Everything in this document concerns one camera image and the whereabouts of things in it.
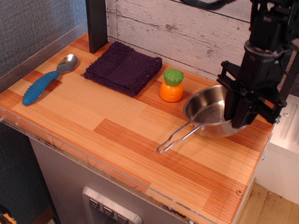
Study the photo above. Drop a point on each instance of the purple folded cloth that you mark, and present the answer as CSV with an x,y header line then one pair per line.
x,y
123,69

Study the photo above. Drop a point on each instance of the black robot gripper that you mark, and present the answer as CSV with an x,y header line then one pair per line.
x,y
242,104

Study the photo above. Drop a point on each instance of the orange toy carrot green top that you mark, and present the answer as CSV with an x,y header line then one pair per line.
x,y
172,88

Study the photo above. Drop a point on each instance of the dark left frame post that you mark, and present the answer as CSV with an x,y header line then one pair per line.
x,y
97,24

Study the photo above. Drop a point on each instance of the blue handled metal spoon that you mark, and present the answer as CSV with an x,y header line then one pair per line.
x,y
68,64

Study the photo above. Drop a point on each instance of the grey toy fridge cabinet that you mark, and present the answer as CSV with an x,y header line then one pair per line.
x,y
66,180

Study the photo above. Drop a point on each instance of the clear acrylic table guard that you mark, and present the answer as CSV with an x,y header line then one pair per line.
x,y
199,181

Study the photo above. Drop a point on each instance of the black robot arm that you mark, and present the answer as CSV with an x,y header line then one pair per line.
x,y
252,87

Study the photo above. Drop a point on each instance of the stainless steel pot with handle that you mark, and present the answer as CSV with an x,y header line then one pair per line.
x,y
204,111

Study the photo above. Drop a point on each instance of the white toy appliance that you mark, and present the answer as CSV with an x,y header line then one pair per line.
x,y
278,169

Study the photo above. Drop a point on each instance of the silver dispenser panel with buttons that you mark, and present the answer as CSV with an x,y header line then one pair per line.
x,y
102,210

